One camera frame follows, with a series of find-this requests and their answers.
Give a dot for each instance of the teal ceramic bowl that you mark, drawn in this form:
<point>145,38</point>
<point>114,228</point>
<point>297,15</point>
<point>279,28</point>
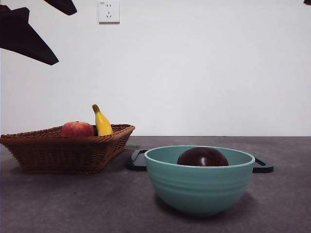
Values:
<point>199,189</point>

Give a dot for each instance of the dark purple plum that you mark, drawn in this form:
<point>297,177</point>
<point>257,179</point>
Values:
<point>201,157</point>

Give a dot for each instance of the yellow banana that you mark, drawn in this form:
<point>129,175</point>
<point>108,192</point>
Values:
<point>102,123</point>

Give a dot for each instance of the brown wicker basket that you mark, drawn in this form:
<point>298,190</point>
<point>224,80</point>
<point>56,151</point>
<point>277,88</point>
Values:
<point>60,155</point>

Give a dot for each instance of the white wall socket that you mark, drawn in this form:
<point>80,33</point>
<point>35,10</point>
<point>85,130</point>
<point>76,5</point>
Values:
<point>108,14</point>

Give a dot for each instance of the dark green rectangular tray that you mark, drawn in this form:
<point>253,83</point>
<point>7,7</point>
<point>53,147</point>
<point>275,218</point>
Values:
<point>136,163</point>

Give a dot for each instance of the red orange peach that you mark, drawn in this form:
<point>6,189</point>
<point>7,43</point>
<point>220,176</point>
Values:
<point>77,129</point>

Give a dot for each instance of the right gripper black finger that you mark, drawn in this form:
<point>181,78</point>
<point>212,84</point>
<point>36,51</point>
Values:
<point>308,2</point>

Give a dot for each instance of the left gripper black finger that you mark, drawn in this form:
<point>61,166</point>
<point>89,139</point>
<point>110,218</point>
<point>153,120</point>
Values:
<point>22,34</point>
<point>65,6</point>

